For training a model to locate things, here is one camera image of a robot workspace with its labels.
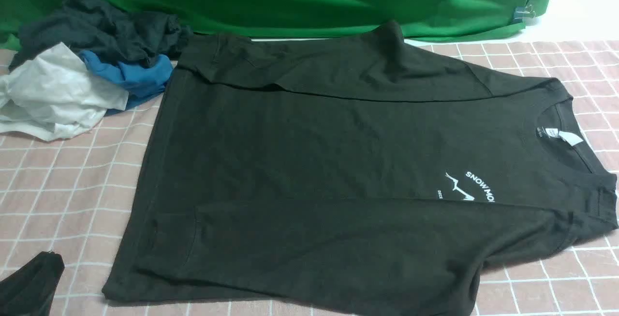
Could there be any dark gray long-sleeve top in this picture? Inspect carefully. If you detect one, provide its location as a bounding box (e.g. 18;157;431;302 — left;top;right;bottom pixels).
103;21;618;316

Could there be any blue crumpled garment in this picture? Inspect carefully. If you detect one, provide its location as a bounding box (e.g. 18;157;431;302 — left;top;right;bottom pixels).
79;50;173;116

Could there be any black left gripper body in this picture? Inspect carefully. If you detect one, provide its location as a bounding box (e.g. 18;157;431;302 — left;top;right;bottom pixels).
0;251;65;316

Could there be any blue binder clip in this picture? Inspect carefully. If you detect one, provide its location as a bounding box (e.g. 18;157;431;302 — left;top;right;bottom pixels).
511;4;536;24

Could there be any dark crumpled garment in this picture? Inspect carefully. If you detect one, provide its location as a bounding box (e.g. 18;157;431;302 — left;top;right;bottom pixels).
9;0;193;70

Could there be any white crumpled garment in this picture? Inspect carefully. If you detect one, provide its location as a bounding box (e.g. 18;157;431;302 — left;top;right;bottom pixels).
0;43;129;141

